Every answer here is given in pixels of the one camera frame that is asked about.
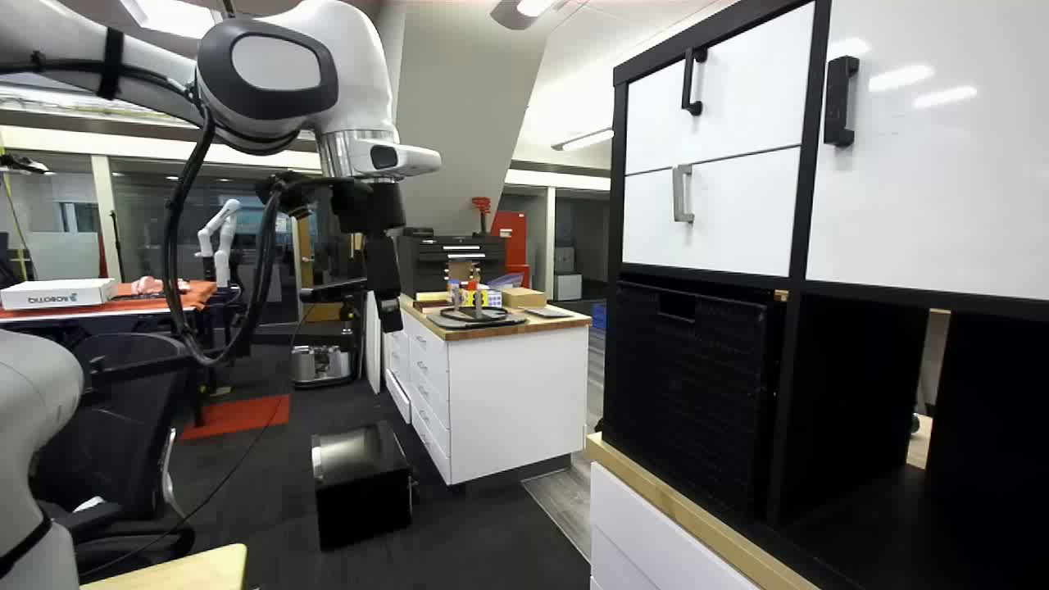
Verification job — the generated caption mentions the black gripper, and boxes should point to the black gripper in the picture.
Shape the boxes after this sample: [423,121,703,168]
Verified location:
[328,177,411,326]

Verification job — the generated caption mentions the white drawer island wooden top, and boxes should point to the white drawer island wooden top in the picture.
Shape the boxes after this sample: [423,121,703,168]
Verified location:
[382,290,594,489]

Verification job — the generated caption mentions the black open floor box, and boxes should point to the black open floor box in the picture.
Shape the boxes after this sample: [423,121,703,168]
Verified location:
[307,418,415,554]

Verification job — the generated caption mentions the black countertop machine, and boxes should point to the black countertop machine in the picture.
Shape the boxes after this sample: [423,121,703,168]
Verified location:
[395,225,508,298]

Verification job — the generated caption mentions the colourful small bottles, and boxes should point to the colourful small bottles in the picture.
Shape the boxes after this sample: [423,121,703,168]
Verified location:
[449,275,493,318]

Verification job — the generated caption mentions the white floor container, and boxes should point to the white floor container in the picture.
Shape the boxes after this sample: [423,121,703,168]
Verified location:
[290,340,355,386]

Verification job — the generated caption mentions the dark round tray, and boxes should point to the dark round tray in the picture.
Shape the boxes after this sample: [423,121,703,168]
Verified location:
[437,306,530,330]

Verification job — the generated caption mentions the red appliance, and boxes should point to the red appliance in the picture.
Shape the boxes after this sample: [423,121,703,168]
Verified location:
[469,194,530,288]

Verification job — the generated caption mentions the tan cardboard box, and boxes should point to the tan cardboard box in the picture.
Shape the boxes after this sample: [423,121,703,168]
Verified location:
[498,286,552,314]

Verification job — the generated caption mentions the red floor mat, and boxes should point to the red floor mat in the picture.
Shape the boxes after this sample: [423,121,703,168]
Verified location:
[179,389,296,446]

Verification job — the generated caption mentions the table with orange cloth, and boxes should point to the table with orange cloth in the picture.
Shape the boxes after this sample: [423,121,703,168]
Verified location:
[0,277,241,429]

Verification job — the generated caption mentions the black office chair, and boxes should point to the black office chair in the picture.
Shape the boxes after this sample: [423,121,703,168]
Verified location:
[31,324,225,582]

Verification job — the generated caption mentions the ceiling light fixture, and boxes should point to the ceiling light fixture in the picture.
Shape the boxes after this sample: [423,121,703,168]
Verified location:
[489,0,568,33]

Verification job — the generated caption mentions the white flat box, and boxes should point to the white flat box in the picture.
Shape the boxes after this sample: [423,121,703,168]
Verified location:
[0,275,119,314]

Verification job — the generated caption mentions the light wooden table corner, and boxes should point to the light wooden table corner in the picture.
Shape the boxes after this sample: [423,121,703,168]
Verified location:
[77,539,254,590]

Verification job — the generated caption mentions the white cabinet with wooden top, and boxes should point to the white cabinet with wooden top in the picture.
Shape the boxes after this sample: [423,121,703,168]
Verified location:
[583,429,816,590]

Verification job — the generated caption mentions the white cabinet door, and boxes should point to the white cabinet door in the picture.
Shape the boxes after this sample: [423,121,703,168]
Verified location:
[807,0,1049,306]

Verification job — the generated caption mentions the black fabric storage bin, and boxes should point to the black fabric storage bin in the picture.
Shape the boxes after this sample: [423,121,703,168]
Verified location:
[932,310,1049,519]

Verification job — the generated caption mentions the grey drawer handle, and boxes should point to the grey drawer handle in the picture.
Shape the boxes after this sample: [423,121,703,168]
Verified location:
[669,160,700,229]

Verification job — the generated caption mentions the white drawer with grey handle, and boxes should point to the white drawer with grey handle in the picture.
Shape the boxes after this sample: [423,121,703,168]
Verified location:
[621,144,803,277]

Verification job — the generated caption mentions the black loop drawer handle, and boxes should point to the black loop drawer handle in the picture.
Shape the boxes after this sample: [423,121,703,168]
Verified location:
[678,43,710,117]

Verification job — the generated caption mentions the white drawer with black handle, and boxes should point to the white drawer with black handle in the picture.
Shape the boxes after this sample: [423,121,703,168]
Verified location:
[622,0,816,177]

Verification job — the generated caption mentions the black door handle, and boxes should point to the black door handle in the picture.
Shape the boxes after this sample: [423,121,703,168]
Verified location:
[823,52,862,150]

